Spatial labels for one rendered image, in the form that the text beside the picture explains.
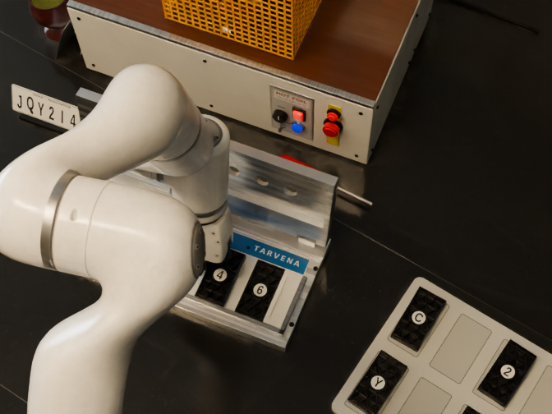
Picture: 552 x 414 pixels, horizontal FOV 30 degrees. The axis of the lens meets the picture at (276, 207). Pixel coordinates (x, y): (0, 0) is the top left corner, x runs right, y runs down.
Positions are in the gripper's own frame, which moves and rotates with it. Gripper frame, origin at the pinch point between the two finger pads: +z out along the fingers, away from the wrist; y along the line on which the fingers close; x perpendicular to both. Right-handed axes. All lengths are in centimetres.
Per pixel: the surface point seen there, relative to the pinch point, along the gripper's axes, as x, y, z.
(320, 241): 10.1, 17.0, -2.8
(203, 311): -6.2, 3.4, 4.0
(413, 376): -3.1, 38.5, 4.7
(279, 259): 6.7, 11.4, 1.5
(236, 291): -1.0, 6.9, 3.1
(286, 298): 0.3, 15.2, 1.8
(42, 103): 17.1, -38.5, -3.4
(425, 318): 5.9, 37.0, 1.5
